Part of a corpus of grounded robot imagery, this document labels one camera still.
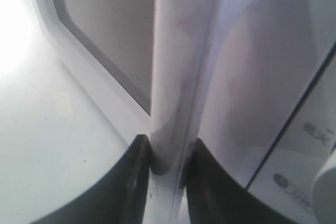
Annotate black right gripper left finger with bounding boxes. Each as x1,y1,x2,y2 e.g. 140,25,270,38
36,135,151,223

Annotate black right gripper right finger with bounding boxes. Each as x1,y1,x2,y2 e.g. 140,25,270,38
186,138,293,224

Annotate white microwave door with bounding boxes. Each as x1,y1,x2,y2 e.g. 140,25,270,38
31,0,335,223

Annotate white microwave oven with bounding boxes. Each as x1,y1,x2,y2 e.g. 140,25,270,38
248,56,335,223

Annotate white microwave control knob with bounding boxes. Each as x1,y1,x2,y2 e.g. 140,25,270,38
312,156,335,223

